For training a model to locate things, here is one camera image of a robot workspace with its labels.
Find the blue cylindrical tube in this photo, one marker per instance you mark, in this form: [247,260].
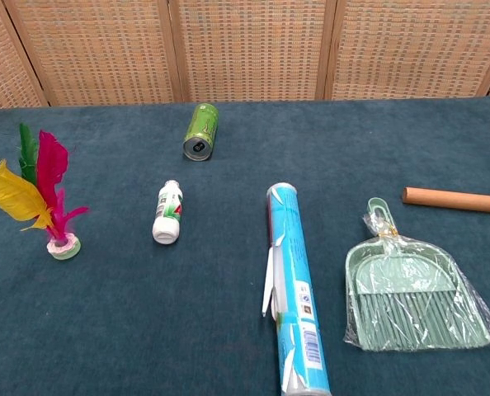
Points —
[296,288]

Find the green dustpan and brush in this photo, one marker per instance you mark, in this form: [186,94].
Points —
[482,307]

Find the wooden rolling pin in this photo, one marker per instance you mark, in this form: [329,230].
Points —
[455,200]

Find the green hand brush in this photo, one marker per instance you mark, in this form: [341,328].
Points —
[406,284]

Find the white plastic bottle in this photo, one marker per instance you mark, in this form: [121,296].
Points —
[168,212]

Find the woven folding screen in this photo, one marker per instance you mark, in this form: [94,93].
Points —
[249,49]

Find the blue table cloth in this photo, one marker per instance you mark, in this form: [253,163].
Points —
[146,309]

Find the green drink can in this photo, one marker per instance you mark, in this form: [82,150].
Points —
[201,130]

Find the colourful feather shuttlecock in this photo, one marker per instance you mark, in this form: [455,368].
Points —
[51,177]

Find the green dustpan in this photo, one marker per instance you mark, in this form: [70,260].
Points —
[467,288]

